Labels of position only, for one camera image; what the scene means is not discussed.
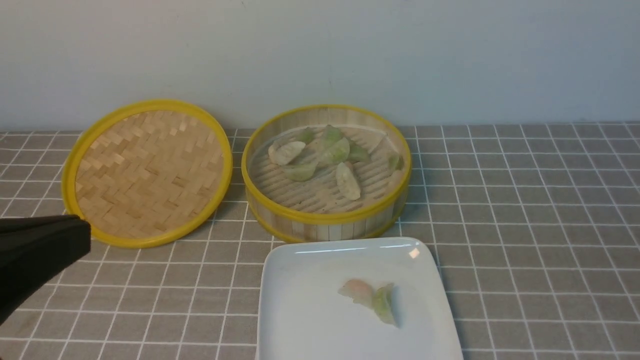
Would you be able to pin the green dumpling back left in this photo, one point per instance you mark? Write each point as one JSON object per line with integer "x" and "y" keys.
{"x": 306, "y": 135}

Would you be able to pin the bamboo steamer basket yellow rim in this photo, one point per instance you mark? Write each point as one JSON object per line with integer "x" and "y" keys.
{"x": 315, "y": 210}

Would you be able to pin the white dumpling centre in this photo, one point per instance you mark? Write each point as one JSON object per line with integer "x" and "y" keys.
{"x": 346, "y": 181}

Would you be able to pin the pink steamed dumpling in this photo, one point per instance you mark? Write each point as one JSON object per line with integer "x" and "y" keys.
{"x": 359, "y": 291}

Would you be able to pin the bamboo steamer lid yellow rim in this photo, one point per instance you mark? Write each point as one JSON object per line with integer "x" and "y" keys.
{"x": 148, "y": 173}

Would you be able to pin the pale green dumpling front left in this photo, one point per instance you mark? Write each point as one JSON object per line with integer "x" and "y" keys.
{"x": 300, "y": 172}

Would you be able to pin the white steamed dumpling left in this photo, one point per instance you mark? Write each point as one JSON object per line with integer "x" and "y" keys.
{"x": 282, "y": 155}

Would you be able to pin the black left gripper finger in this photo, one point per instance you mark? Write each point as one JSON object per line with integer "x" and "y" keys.
{"x": 31, "y": 258}

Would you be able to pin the green dumpling centre top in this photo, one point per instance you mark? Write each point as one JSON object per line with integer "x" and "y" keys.
{"x": 334, "y": 147}

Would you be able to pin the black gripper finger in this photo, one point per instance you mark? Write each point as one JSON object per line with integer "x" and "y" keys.
{"x": 11, "y": 225}

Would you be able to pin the white square plate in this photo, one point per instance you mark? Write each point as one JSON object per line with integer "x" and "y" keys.
{"x": 301, "y": 316}

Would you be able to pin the dark green dumpling centre right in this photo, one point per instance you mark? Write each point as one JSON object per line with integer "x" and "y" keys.
{"x": 357, "y": 153}

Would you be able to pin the green steamed dumpling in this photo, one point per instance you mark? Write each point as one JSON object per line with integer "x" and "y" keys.
{"x": 382, "y": 304}

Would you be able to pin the green dumpling right edge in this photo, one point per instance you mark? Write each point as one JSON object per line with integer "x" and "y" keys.
{"x": 395, "y": 162}

